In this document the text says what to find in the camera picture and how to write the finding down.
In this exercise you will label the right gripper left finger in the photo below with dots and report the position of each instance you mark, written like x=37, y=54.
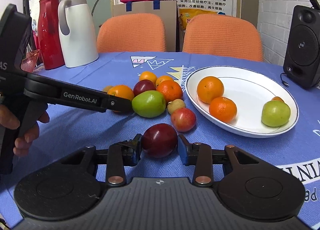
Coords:
x=120, y=155

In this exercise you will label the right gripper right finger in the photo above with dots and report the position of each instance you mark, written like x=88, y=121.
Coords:
x=198, y=155

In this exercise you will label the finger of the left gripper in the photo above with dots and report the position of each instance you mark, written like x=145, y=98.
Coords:
x=119, y=104

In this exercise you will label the oblong green fruit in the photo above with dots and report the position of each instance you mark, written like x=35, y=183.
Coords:
x=149, y=104

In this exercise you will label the dark red plum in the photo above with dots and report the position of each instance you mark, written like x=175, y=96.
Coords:
x=159, y=140
x=143, y=86

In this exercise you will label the dark red plum front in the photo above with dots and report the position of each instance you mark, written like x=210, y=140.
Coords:
x=159, y=140

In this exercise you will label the pink red small apple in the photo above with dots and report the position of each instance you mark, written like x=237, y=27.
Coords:
x=183, y=119

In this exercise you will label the bumpy mandarin orange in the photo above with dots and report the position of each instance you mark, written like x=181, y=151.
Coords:
x=171, y=90

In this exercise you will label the small tan longan fruit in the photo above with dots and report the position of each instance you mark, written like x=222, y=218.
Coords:
x=175, y=105

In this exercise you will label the small mandarin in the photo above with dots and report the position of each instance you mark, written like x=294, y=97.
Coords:
x=223, y=109

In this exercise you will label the large orange front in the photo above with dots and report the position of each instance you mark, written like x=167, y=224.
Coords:
x=209, y=88

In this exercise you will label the round green apple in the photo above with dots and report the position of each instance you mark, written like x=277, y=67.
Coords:
x=275, y=113

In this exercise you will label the small red-yellow plum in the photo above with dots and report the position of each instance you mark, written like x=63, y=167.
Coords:
x=276, y=98

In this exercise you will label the small tan fruit left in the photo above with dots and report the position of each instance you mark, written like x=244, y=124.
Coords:
x=107, y=88

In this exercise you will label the pink glass bowl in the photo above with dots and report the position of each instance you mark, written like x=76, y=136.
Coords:
x=28, y=64

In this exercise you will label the small orange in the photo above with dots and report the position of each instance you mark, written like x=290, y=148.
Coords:
x=148, y=75
x=162, y=79

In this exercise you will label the blue patterned tablecloth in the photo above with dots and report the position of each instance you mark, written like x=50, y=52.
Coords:
x=69, y=129

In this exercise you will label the red thermos jug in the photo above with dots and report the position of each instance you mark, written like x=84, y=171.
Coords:
x=48, y=34

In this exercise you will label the white thermos jug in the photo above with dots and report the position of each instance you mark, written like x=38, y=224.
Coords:
x=77, y=33

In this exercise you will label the left orange chair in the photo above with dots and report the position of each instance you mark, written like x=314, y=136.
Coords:
x=132, y=33

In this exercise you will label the orange chair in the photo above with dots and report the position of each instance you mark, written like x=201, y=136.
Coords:
x=222, y=35
x=132, y=33

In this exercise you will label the white round plate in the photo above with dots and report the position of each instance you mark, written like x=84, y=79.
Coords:
x=250, y=91

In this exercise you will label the brown paper bag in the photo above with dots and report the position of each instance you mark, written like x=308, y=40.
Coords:
x=166, y=10

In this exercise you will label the right orange chair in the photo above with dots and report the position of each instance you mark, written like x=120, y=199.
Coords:
x=222, y=35

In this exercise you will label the black speaker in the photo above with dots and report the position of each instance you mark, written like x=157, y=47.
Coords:
x=301, y=62

